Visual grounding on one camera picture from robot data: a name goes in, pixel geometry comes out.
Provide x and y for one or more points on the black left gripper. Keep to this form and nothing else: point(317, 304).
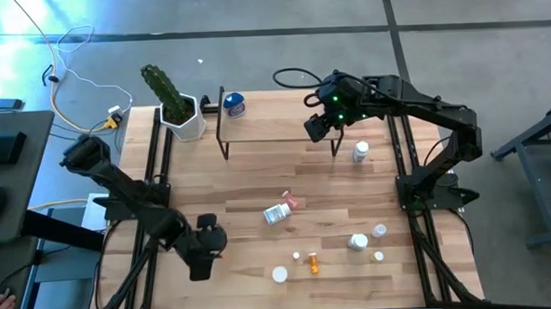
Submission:
point(204, 239)

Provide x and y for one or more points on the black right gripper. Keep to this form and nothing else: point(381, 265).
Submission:
point(334, 107)

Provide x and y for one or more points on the white bottle grey label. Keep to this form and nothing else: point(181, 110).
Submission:
point(360, 151)

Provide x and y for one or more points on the pink vial white cap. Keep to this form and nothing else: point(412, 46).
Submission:
point(290, 200)

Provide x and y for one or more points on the wide amber bottle white cap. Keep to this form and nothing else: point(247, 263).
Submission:
point(280, 274)

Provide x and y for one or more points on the blue cap antacid bottle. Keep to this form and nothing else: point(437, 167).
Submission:
point(234, 105)

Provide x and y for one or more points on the white bottle pale blue label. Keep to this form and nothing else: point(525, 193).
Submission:
point(277, 213)

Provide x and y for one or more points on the slim white tube bottle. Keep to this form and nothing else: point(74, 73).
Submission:
point(296, 255)

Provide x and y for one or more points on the long amber vial white cap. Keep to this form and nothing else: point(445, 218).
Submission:
point(313, 263)

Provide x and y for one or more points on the clear small cup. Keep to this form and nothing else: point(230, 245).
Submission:
point(379, 230)

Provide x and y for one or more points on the white bottle blue band label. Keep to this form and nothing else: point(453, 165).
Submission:
point(358, 241)

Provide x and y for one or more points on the short yellow vial white cap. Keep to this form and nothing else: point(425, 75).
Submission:
point(378, 256)

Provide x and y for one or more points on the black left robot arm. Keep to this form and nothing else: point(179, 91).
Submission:
point(118, 184)

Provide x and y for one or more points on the black clamp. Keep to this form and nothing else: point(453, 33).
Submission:
point(204, 103)

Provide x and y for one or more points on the white panel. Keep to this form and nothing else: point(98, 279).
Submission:
point(94, 218)

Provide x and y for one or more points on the white plant pot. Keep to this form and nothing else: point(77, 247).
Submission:
point(193, 128)

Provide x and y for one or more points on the black beam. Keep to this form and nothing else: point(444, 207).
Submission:
point(60, 229)

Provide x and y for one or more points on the green cactus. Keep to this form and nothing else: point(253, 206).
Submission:
point(163, 92)

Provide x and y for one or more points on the yellow plug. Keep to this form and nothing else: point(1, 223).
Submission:
point(111, 123)

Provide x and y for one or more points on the white power adapter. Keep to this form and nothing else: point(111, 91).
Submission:
point(115, 110)

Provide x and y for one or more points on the grey desk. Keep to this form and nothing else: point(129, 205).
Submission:
point(20, 184)

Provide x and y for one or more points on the dark grey metal stand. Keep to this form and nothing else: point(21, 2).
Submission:
point(536, 161)

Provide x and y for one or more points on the black desktop device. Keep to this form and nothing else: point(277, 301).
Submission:
point(0, 148)

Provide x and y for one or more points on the wooden shelf black metal frame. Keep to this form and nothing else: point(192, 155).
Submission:
point(274, 122)

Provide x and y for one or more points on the black aluminium frame rail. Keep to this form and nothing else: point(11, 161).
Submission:
point(156, 145)
point(396, 144)

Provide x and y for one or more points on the black frame strut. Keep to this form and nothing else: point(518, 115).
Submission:
point(443, 268)
point(122, 282)

